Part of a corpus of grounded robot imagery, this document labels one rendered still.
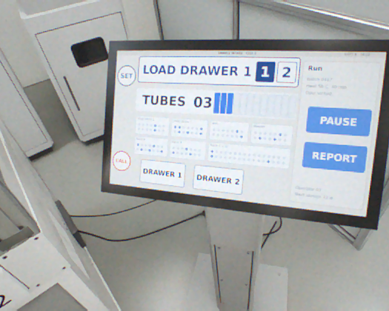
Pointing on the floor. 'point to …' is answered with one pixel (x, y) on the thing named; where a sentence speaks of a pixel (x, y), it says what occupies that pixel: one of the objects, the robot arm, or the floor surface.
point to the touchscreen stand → (235, 267)
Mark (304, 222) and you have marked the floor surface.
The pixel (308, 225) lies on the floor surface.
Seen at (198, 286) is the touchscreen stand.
